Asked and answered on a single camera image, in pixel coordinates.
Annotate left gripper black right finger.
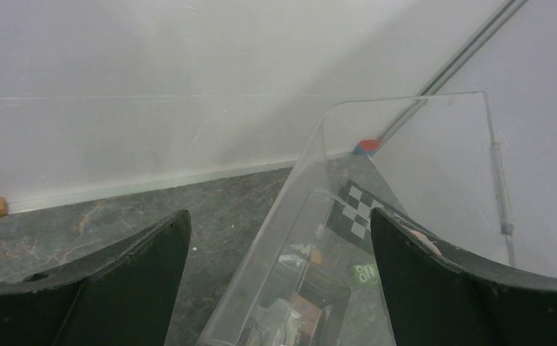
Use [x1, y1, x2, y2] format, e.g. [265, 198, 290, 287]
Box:
[370, 208, 557, 345]

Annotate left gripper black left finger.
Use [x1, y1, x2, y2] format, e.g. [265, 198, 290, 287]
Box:
[0, 210, 192, 345]

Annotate clear acrylic drawer organizer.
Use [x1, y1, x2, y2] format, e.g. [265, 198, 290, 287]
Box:
[198, 92, 515, 345]

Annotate eyebrow stencil card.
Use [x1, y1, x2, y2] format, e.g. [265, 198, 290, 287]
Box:
[247, 298, 302, 346]

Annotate green owl card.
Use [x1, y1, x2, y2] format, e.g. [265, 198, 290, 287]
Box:
[348, 264, 380, 286]

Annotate red blue blocks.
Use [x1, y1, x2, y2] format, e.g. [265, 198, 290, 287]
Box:
[354, 139, 380, 156]

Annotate aluminium frame rail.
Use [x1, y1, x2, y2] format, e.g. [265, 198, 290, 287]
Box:
[376, 0, 527, 144]

